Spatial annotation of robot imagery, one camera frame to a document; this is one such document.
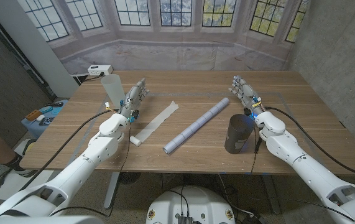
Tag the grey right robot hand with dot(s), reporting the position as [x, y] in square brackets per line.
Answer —
[247, 93]

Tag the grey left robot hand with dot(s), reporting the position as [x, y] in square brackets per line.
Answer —
[132, 99]

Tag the white bandage strip with roll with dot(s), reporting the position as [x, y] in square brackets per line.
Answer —
[158, 121]

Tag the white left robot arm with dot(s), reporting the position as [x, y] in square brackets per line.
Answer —
[84, 161]

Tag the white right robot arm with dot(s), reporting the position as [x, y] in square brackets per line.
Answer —
[307, 174]

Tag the translucent white plastic cup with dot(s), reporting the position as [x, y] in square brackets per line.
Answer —
[112, 88]

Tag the dark brown cup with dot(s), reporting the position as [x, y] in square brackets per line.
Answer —
[237, 137]

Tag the white power strip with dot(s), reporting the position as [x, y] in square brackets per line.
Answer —
[99, 70]

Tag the rolled grey paper tube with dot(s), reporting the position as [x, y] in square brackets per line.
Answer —
[196, 126]

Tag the printed window backdrop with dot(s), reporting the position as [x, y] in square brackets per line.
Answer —
[177, 53]

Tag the blue box with items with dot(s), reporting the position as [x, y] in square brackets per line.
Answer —
[56, 113]

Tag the black round fan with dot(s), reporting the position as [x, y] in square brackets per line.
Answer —
[129, 178]

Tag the black remote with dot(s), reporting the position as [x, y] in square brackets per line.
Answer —
[53, 104]

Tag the teal small device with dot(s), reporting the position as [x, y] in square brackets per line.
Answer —
[46, 109]

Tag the black calculator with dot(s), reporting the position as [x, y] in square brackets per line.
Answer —
[46, 121]

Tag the grey metal table leg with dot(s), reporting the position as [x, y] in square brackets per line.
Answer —
[112, 189]
[272, 194]

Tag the small white object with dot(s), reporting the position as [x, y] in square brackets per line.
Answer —
[40, 118]

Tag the orange block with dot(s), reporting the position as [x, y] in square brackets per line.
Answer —
[33, 115]

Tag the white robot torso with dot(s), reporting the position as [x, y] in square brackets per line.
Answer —
[192, 202]

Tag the white floor platform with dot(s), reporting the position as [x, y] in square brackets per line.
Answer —
[21, 183]

